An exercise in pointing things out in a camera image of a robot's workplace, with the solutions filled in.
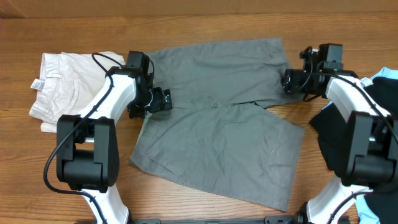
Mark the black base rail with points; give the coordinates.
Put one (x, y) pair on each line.
(266, 220)

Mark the folded beige shorts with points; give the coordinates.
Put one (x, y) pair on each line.
(67, 83)

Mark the black shirt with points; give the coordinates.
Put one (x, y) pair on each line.
(342, 130)

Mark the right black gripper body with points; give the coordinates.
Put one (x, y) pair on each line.
(295, 81)

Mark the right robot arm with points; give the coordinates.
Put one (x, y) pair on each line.
(367, 154)

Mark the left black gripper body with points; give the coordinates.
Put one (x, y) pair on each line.
(152, 99)

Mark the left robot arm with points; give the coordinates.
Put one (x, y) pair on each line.
(85, 161)

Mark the grey shorts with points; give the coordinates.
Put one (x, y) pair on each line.
(220, 136)

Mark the light blue shirt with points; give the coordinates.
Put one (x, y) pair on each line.
(382, 74)

